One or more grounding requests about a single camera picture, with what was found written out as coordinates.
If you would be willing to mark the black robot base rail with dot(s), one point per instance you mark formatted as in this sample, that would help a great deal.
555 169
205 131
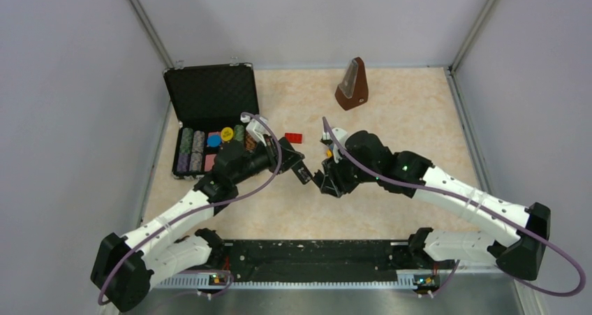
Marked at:
315 265

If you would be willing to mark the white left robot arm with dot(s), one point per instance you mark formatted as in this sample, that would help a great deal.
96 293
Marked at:
127 267

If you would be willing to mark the black poker chip case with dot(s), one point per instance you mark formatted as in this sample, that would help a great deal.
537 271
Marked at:
206 99

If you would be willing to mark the red toy brick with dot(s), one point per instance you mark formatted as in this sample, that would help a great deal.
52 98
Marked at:
294 138

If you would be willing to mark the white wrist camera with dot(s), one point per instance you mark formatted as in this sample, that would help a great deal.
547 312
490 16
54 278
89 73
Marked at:
256 126
329 138

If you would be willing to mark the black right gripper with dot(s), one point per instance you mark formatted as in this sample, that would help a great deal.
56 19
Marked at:
334 183

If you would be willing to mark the black remote control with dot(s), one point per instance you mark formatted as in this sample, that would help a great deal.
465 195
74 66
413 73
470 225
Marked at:
302 173

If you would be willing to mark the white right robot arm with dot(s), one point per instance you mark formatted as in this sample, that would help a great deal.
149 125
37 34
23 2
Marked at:
505 230

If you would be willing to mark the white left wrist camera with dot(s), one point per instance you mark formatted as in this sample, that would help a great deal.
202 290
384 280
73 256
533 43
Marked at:
256 126

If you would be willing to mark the black battery cover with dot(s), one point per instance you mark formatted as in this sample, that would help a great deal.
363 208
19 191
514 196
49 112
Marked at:
318 178

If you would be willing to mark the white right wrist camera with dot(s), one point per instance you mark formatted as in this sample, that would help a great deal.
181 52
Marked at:
329 138

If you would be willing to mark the brown wooden metronome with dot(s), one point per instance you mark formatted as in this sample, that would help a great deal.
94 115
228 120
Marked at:
353 90

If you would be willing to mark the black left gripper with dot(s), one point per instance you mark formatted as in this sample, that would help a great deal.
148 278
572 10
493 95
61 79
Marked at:
288 158

